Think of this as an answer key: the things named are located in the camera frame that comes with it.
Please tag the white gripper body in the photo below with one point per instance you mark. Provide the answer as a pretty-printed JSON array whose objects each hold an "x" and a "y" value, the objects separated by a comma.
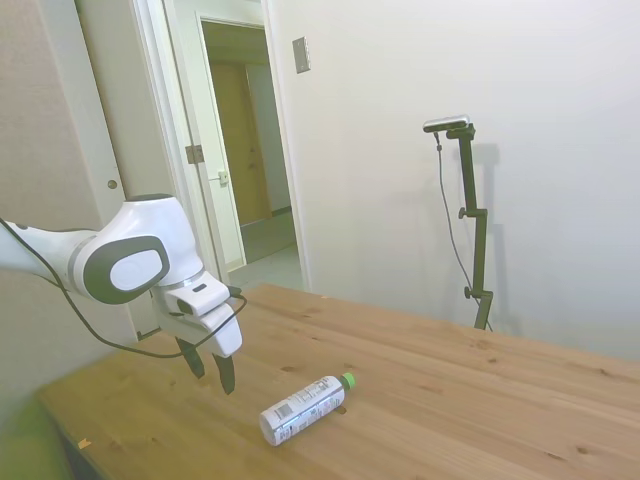
[{"x": 225, "y": 330}]

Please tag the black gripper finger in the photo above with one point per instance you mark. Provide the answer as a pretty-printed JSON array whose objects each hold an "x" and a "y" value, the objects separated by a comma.
[
  {"x": 226, "y": 375},
  {"x": 193, "y": 362}
]

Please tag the water bottle with green cap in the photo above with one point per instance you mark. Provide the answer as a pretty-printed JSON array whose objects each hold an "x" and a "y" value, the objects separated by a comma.
[{"x": 300, "y": 407}]

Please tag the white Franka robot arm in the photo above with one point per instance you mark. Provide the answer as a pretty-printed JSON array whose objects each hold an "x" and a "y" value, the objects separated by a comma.
[{"x": 140, "y": 225}]

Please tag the white door latch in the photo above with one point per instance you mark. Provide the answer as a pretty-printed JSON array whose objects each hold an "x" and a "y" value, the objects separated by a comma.
[{"x": 222, "y": 176}]

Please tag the metal door hinge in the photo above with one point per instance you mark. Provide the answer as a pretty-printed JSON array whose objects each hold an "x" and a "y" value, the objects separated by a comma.
[{"x": 195, "y": 154}]

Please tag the round door knob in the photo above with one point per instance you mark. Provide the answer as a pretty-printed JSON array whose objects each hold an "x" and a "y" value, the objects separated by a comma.
[{"x": 112, "y": 184}]

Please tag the wooden hallway door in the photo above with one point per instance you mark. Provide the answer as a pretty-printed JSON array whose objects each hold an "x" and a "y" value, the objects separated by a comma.
[{"x": 235, "y": 140}]

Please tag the white open door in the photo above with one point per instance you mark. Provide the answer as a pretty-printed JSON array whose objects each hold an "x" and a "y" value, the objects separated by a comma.
[{"x": 210, "y": 100}]

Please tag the white door with knob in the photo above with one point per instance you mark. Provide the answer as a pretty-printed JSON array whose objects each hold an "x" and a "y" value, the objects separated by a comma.
[{"x": 120, "y": 100}]

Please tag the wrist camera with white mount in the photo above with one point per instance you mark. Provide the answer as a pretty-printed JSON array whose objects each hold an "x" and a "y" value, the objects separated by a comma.
[{"x": 195, "y": 302}]

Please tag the black camera stand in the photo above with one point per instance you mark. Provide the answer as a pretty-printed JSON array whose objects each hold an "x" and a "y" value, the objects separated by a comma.
[{"x": 475, "y": 225}]

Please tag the grey wall switch plate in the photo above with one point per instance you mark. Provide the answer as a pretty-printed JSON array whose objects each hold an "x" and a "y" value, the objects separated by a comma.
[{"x": 301, "y": 55}]

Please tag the grey camera on stand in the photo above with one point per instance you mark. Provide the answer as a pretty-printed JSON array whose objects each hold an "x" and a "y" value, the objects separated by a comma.
[{"x": 446, "y": 123}]

